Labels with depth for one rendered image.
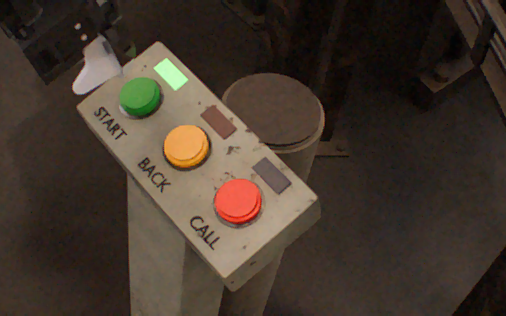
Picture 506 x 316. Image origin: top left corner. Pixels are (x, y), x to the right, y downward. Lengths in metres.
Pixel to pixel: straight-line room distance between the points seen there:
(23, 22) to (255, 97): 0.37
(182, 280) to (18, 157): 0.74
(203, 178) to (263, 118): 0.18
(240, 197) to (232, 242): 0.04
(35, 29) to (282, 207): 0.27
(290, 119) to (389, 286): 0.60
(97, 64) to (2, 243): 0.77
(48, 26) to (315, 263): 0.90
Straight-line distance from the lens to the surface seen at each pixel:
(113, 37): 0.57
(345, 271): 1.35
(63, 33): 0.55
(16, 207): 1.38
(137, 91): 0.71
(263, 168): 0.66
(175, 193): 0.66
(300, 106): 0.84
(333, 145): 1.50
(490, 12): 0.72
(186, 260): 0.73
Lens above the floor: 1.13
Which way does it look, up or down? 51 degrees down
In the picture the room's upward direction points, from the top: 12 degrees clockwise
